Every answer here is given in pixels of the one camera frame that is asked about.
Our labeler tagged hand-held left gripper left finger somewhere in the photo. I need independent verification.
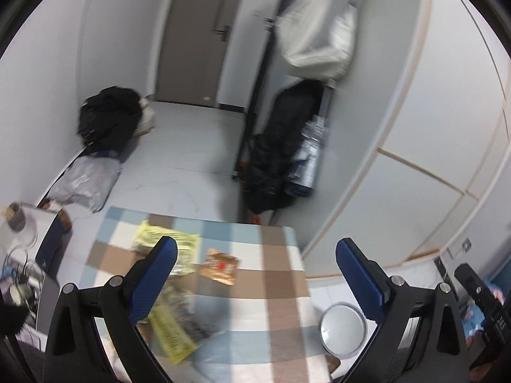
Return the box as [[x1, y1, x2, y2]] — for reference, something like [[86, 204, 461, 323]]
[[43, 236, 178, 383]]

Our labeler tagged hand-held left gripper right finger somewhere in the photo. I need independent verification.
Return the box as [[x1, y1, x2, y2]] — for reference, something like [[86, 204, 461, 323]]
[[335, 238, 469, 383]]

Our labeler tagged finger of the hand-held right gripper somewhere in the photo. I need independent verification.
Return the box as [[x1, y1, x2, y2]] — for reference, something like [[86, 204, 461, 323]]
[[454, 262, 511, 370]]

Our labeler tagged round silver trash bin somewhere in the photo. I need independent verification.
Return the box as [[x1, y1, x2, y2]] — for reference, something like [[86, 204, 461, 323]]
[[319, 302, 368, 360]]

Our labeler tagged yellow and clear snack packet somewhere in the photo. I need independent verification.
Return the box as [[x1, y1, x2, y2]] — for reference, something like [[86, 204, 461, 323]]
[[148, 279, 224, 364]]

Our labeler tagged blue printed cloth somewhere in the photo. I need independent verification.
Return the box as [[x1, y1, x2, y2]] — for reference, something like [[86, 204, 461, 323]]
[[461, 283, 504, 338]]

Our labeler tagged brown sachet with red heart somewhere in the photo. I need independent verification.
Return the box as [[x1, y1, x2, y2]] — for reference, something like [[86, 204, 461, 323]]
[[199, 248, 241, 287]]

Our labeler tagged checkered tablecloth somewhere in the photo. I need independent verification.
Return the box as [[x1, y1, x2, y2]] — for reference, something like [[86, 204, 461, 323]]
[[60, 207, 332, 383]]

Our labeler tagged box with blue side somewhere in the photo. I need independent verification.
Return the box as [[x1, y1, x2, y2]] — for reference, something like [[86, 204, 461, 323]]
[[35, 207, 73, 276]]

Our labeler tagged grey plastic bag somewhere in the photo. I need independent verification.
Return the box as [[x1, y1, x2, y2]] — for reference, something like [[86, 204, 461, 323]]
[[48, 155, 122, 213]]

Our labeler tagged pack of plastic bottles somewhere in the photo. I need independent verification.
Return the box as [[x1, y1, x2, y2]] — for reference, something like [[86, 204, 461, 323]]
[[285, 115, 332, 198]]

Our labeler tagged glass jar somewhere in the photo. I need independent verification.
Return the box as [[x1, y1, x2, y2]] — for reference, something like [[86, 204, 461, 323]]
[[2, 203, 38, 253]]

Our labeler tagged black bag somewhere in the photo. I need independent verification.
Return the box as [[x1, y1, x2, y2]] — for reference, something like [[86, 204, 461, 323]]
[[241, 80, 326, 213]]

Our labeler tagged beige bag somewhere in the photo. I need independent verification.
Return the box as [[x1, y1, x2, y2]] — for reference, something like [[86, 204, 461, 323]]
[[133, 95, 156, 137]]

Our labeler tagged black jacket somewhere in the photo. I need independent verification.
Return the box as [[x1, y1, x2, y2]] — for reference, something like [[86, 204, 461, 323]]
[[77, 86, 143, 148]]

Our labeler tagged white wardrobe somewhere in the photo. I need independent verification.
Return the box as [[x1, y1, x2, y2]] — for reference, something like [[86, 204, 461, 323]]
[[299, 0, 511, 276]]

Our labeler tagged black coat rack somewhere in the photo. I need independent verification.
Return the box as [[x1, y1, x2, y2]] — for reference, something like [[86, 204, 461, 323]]
[[232, 12, 280, 180]]

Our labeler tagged brown door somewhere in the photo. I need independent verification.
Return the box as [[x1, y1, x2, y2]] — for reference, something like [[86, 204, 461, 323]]
[[155, 0, 250, 108]]

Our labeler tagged white tote bag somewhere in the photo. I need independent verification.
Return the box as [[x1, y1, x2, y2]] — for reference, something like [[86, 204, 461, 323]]
[[275, 0, 358, 80]]

